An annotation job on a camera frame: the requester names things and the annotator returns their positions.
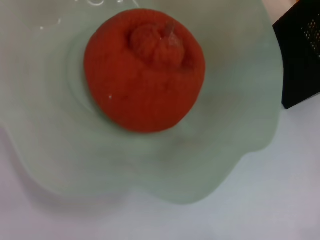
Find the red apple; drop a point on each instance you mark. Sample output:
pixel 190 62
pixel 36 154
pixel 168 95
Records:
pixel 142 82

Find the green glass fruit plate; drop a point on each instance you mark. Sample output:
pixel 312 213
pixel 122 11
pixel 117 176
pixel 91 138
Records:
pixel 75 155

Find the black mesh pen holder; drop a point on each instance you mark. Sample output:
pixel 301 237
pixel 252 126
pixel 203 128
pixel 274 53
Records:
pixel 300 70

